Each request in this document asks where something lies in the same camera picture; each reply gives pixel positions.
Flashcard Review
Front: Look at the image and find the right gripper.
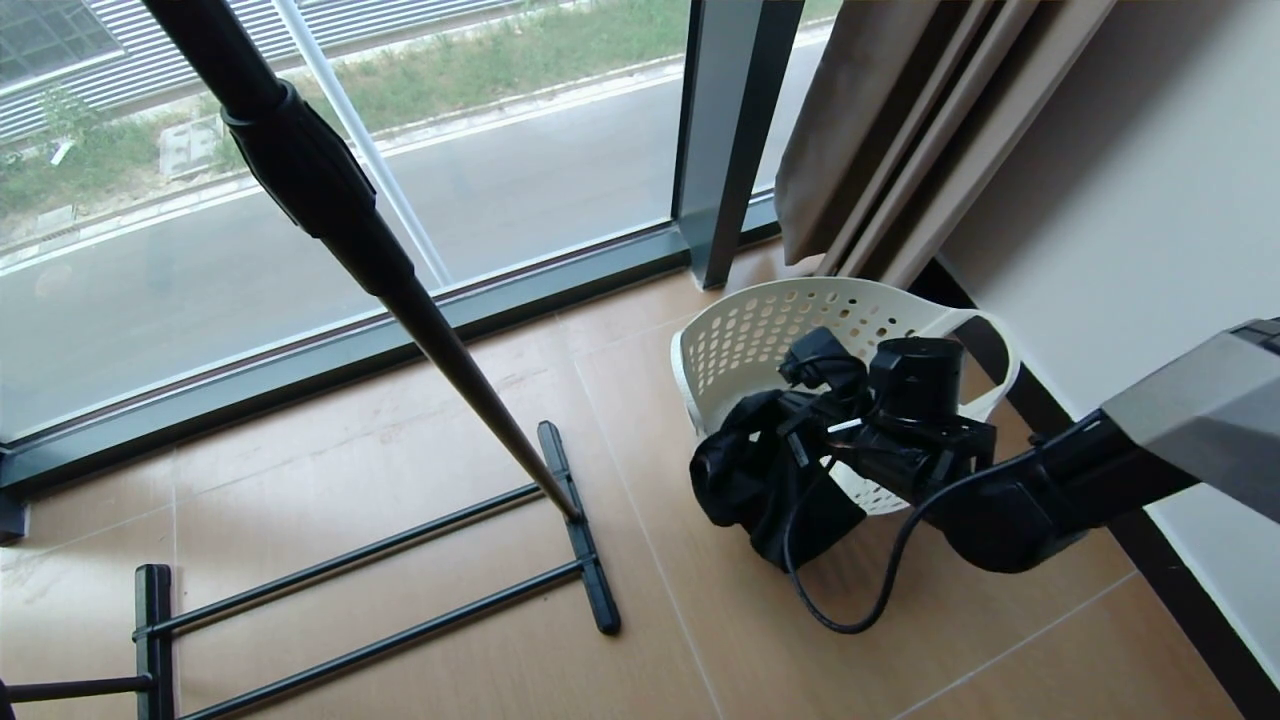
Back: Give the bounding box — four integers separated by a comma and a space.
775, 388, 881, 471

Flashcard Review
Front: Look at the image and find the black garment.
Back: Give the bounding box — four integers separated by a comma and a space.
690, 390, 869, 573

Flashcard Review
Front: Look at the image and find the white laundry basket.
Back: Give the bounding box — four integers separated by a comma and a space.
670, 277, 1021, 516

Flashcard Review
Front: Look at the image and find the black clothes rack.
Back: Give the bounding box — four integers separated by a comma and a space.
0, 0, 621, 720

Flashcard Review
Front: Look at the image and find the window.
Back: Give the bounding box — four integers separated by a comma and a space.
0, 0, 841, 546

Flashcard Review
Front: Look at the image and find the brown curtain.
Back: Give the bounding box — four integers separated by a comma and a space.
775, 0, 1116, 291

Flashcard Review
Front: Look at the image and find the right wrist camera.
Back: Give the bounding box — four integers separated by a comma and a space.
778, 327, 869, 396

